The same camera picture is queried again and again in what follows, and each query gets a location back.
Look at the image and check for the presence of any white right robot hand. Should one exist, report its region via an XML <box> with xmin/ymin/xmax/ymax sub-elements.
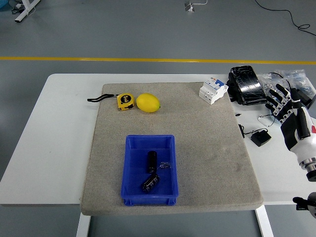
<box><xmin>265</xmin><ymin>83</ymin><xmax>316</xmax><ymax>165</ymax></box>

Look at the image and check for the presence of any long plain dark battery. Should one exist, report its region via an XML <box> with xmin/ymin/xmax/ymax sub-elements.
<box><xmin>147</xmin><ymin>151</ymin><xmax>158</xmax><ymax>173</ymax></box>

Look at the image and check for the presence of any short printed dark battery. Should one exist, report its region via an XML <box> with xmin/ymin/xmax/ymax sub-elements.
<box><xmin>141</xmin><ymin>173</ymin><xmax>160</xmax><ymax>193</ymax></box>

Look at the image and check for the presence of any blue plastic box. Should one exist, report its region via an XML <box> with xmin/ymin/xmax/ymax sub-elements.
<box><xmin>120</xmin><ymin>134</ymin><xmax>179</xmax><ymax>206</ymax></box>

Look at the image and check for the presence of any large black power adapter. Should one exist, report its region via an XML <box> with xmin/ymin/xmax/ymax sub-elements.
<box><xmin>297</xmin><ymin>88</ymin><xmax>314</xmax><ymax>109</ymax></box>

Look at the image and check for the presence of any small black adapter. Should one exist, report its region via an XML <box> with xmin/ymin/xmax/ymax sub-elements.
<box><xmin>251</xmin><ymin>130</ymin><xmax>272</xmax><ymax>148</ymax></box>

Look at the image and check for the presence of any clear bag of blue screws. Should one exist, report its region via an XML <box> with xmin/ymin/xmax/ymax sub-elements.
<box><xmin>275</xmin><ymin>69</ymin><xmax>316</xmax><ymax>94</ymax></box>

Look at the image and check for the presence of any clear bag of metal nuts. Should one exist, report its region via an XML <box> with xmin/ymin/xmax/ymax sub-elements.
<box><xmin>259</xmin><ymin>73</ymin><xmax>292</xmax><ymax>99</ymax></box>

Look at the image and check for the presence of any glossy black wrapped case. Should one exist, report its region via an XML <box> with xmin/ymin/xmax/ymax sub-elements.
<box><xmin>226</xmin><ymin>65</ymin><xmax>269</xmax><ymax>106</ymax></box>

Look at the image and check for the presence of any white circuit breaker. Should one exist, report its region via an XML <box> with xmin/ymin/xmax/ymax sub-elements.
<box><xmin>198</xmin><ymin>76</ymin><xmax>229</xmax><ymax>105</ymax></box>

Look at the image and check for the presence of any grey-brown felt mat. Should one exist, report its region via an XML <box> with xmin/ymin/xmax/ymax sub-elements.
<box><xmin>80</xmin><ymin>82</ymin><xmax>264</xmax><ymax>217</ymax></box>

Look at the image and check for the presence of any white table leg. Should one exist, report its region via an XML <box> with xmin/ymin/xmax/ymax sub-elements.
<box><xmin>76</xmin><ymin>212</ymin><xmax>91</xmax><ymax>237</ymax></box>
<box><xmin>255</xmin><ymin>205</ymin><xmax>274</xmax><ymax>237</ymax></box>

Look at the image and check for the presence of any yellow lemon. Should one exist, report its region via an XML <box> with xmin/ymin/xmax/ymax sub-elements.
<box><xmin>136</xmin><ymin>92</ymin><xmax>161</xmax><ymax>114</ymax></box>

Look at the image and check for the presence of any yellow tape measure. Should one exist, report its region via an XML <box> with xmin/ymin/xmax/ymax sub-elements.
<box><xmin>87</xmin><ymin>92</ymin><xmax>137</xmax><ymax>112</ymax></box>

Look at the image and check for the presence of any thin wire loop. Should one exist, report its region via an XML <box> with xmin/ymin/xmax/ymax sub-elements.
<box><xmin>258</xmin><ymin>114</ymin><xmax>276</xmax><ymax>128</ymax></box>

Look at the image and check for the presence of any thin black adapter cord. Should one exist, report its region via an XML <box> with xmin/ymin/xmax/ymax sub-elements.
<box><xmin>238</xmin><ymin>123</ymin><xmax>262</xmax><ymax>139</ymax></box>

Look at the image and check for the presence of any black floor cable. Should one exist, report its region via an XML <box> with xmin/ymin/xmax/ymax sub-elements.
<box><xmin>254</xmin><ymin>0</ymin><xmax>316</xmax><ymax>37</ymax></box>

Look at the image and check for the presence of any white floor socket with cord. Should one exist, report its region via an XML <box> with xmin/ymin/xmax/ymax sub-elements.
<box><xmin>184</xmin><ymin>0</ymin><xmax>208</xmax><ymax>13</ymax></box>

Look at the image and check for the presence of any white desk frame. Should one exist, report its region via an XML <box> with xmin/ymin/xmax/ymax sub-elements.
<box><xmin>14</xmin><ymin>0</ymin><xmax>41</xmax><ymax>23</ymax></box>

